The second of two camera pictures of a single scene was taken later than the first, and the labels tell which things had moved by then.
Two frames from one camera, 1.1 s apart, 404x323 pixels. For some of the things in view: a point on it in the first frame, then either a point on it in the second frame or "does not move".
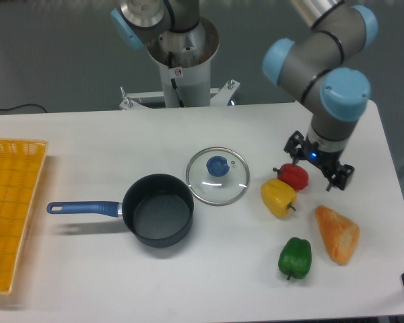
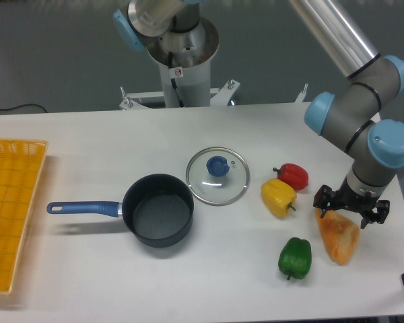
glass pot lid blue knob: [217, 176] does not move
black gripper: [326, 160] to [325, 198]
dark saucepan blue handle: [157, 210] does not move
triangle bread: [341, 235] does not move
